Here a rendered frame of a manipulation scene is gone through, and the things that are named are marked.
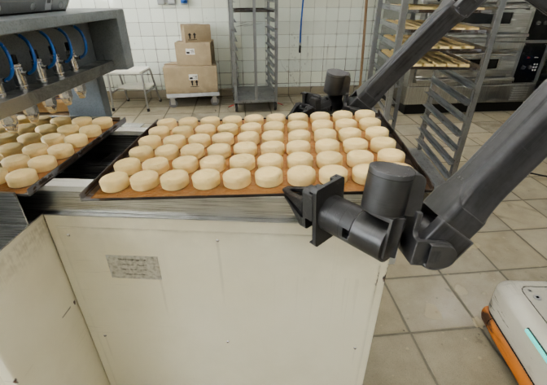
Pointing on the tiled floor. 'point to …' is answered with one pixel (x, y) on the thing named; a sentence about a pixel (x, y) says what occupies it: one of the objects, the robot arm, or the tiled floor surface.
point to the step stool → (133, 83)
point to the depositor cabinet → (43, 308)
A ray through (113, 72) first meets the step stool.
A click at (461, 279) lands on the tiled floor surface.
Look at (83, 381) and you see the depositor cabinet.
